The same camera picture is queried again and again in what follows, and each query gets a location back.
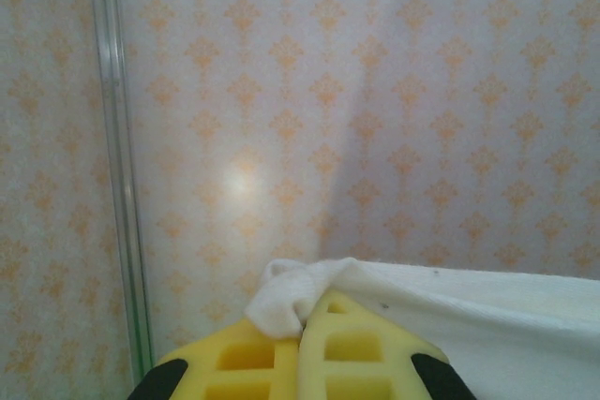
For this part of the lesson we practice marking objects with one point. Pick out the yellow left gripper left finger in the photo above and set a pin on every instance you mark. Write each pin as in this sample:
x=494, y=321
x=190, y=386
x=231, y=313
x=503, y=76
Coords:
x=225, y=362

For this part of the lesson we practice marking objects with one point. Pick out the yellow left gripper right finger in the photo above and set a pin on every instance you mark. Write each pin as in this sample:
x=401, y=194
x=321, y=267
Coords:
x=356, y=353

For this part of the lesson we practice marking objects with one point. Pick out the white t-shirt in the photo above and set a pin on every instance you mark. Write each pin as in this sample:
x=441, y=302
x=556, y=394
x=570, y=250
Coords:
x=469, y=325

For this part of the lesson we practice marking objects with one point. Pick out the aluminium frame post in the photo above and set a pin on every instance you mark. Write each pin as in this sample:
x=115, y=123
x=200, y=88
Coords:
x=119, y=161

